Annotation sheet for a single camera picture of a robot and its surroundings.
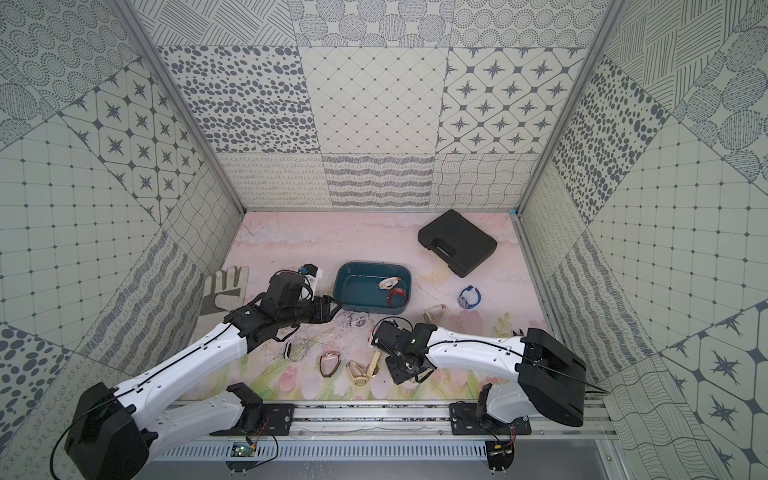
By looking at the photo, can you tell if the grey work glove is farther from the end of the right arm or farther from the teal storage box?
the end of the right arm

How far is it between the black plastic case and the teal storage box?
15 centimetres

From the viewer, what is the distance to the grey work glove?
95 cm

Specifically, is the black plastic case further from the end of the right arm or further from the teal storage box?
the end of the right arm

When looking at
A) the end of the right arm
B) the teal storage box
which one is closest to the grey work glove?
the teal storage box

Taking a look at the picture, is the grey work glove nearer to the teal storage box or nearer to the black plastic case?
the teal storage box

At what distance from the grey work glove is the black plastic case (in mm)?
652

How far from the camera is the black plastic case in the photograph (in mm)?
1032
